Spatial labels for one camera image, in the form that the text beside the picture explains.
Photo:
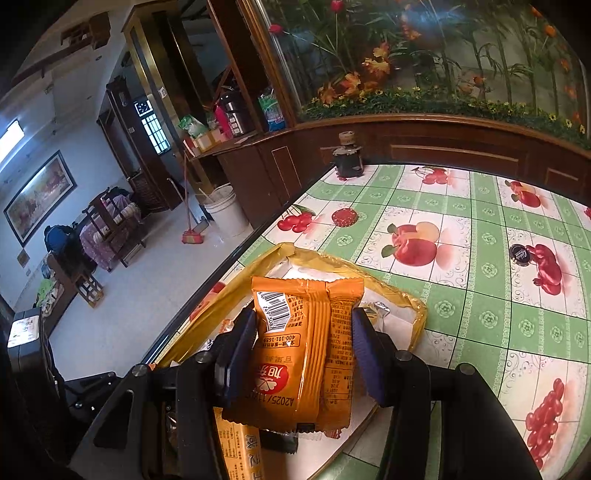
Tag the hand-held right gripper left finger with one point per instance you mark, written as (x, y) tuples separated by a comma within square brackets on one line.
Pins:
[(235, 364)]

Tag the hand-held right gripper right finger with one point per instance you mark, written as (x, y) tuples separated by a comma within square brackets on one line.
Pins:
[(369, 364)]

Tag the small orange snack packet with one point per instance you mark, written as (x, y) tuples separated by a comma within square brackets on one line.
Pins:
[(341, 332), (291, 360)]

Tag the silver foil packet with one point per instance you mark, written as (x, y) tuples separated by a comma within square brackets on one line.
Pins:
[(377, 308)]

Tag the large orange snack packet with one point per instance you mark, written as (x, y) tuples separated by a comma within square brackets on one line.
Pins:
[(240, 447)]

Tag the yellow edged white tray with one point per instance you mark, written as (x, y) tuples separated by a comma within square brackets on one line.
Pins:
[(323, 267)]

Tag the green fruit print tablecloth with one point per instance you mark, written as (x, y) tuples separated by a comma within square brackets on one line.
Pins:
[(485, 300)]

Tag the red broom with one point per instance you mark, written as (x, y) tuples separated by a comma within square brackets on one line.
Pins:
[(191, 235)]

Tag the wooden chair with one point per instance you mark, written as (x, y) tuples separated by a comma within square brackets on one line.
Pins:
[(111, 226)]

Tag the white plastic bucket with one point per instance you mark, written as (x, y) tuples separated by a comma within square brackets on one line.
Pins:
[(226, 212)]

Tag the dark bottle cap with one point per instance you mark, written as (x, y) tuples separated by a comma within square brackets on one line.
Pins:
[(519, 254)]

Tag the dark ink bottle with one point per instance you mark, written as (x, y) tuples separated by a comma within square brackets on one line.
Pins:
[(348, 159)]

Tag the yellow cardboard box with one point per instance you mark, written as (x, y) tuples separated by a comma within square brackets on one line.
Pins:
[(207, 141)]

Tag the green white bag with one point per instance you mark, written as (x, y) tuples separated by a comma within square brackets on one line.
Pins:
[(191, 127)]

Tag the red bottle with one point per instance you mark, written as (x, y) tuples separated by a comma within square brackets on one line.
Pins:
[(223, 122)]

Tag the dark thermos jug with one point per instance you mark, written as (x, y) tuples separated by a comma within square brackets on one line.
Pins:
[(234, 113)]

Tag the blue green plastic bag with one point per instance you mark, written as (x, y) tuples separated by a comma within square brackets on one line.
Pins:
[(270, 110)]

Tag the tall wooden glass cabinet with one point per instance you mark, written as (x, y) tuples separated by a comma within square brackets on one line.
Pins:
[(161, 106)]

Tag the artificial flower glass display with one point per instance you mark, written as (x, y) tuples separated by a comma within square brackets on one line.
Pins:
[(438, 60)]

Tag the framed wall painting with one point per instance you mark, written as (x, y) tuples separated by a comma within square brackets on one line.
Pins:
[(39, 198)]

